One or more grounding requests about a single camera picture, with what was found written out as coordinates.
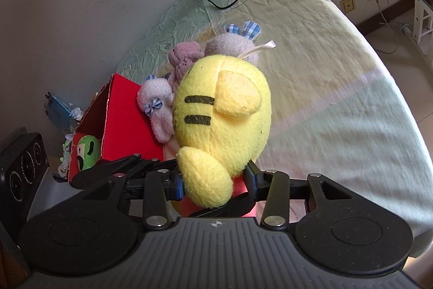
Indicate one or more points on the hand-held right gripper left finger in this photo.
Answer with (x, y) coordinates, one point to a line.
(177, 189)

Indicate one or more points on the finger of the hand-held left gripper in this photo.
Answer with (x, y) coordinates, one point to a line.
(101, 170)
(230, 209)

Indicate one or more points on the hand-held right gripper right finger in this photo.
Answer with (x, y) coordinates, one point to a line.
(250, 184)

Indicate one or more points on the red cardboard box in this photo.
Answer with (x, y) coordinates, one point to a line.
(125, 119)

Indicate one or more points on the yellow plush chick toy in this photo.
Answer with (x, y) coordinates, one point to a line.
(220, 126)

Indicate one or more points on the green round plush toy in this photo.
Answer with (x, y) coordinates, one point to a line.
(88, 153)

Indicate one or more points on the blue hanging bag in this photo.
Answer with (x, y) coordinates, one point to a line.
(59, 109)

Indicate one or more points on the white rack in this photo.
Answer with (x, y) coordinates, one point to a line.
(421, 14)

